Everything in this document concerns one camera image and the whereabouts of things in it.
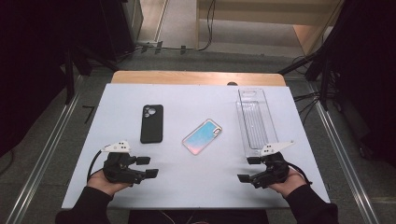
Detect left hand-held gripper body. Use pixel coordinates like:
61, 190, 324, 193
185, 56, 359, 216
101, 140, 148, 187

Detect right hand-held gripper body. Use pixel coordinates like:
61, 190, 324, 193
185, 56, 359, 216
248, 140, 295, 189

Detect black phone case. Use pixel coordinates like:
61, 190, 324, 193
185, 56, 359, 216
139, 104, 164, 145

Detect clear plastic rack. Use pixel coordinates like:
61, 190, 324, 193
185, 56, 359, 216
234, 88, 279, 158

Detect iridescent phone case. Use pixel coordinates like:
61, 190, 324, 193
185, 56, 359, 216
181, 118, 223, 156

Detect person's right hand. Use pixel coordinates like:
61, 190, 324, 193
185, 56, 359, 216
268, 166, 307, 199

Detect person's left hand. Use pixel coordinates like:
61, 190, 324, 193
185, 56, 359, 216
87, 169, 134, 198

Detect white board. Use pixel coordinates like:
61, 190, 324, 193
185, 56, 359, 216
61, 83, 331, 210

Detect wooden table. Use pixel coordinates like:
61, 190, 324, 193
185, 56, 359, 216
110, 70, 287, 88

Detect black metal stand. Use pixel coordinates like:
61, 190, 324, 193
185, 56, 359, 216
278, 46, 334, 111
64, 43, 120, 105

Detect dark curtain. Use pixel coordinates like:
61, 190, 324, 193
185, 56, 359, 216
323, 0, 396, 166
0, 0, 138, 157

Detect grey cabinet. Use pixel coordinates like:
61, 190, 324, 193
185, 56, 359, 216
122, 0, 144, 43

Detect beige wooden shelf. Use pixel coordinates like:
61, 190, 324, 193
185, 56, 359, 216
195, 0, 345, 55

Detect right hand-held gripper cable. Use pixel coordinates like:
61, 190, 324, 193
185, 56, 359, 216
286, 161, 313, 187

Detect hand-held gripper cable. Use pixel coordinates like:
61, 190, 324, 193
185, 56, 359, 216
87, 149, 106, 183
286, 161, 313, 187

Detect left hand-held gripper cable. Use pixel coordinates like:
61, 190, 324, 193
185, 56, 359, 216
87, 149, 106, 183

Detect aluminium floor rail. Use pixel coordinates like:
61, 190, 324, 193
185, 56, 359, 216
4, 76, 83, 224
307, 83, 381, 224

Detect black floor cables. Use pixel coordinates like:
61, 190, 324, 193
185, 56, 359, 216
293, 91, 321, 125

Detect black hanging cable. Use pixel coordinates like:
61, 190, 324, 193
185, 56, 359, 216
195, 0, 218, 52

